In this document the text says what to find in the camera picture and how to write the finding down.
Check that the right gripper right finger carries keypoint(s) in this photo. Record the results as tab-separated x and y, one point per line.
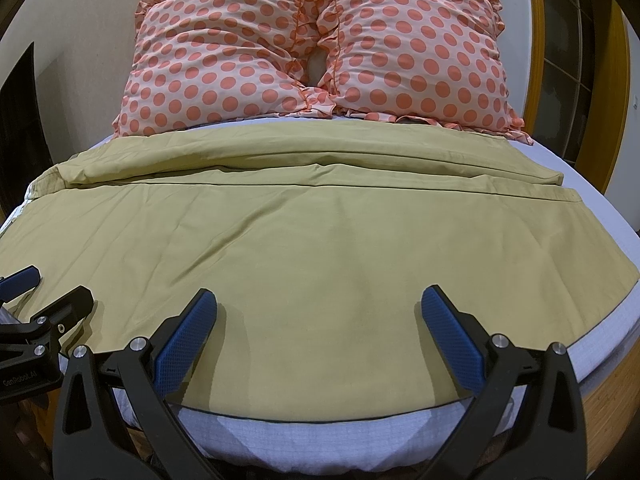
548	437

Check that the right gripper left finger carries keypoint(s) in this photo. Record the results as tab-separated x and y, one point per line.
113	421

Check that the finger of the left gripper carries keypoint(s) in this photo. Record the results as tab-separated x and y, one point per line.
17	284
57	317

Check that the khaki pants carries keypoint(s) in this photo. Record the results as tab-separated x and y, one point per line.
310	259

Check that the white bed sheet mattress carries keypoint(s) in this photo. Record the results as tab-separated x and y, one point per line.
350	434

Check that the left polka dot pillow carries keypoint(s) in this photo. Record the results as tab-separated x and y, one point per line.
202	61

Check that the polka dot pillow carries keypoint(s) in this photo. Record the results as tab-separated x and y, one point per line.
434	61
202	61

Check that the wooden framed window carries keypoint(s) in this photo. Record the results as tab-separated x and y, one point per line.
585	85

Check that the right polka dot pillow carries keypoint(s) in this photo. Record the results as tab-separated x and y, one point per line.
434	61

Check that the wooden bed frame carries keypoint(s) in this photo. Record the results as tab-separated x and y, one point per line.
610	408

